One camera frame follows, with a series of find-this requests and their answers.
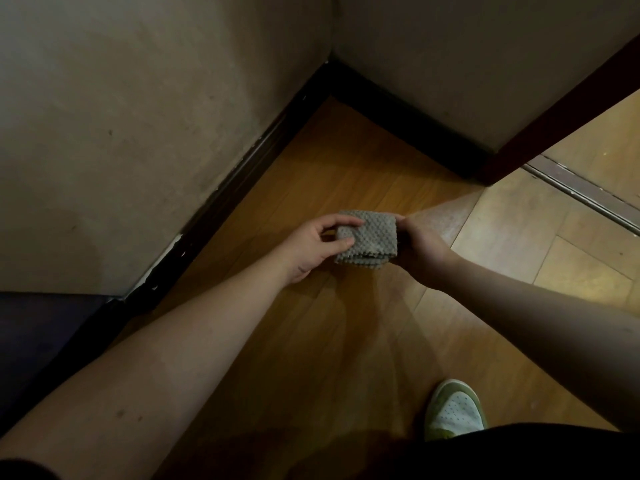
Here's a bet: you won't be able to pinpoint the person's right hand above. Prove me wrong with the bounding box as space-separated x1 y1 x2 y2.
392 213 463 291

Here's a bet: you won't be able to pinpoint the person's left hand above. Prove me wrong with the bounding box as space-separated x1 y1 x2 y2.
272 213 367 285

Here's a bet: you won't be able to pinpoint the grey cleaning cloth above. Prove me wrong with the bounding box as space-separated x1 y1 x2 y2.
333 209 399 269

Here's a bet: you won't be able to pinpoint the chipped dark brown baseboard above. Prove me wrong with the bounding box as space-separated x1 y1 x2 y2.
122 57 336 301

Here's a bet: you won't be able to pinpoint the person's right forearm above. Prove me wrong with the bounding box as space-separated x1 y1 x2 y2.
437 259 640 433

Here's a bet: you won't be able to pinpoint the person's left forearm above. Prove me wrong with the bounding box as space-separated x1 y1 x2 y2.
0 257 293 480

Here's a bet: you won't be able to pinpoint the green white sneaker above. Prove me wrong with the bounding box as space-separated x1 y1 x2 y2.
423 378 489 442

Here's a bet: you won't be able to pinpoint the metal door threshold strip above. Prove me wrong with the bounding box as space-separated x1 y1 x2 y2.
522 154 640 235

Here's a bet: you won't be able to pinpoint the black shorts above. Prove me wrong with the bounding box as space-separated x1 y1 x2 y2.
299 423 640 480

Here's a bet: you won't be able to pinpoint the black shirt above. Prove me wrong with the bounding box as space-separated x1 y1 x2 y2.
0 458 61 480

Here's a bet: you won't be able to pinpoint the reddish brown door frame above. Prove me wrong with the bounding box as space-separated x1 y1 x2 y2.
479 34 640 187

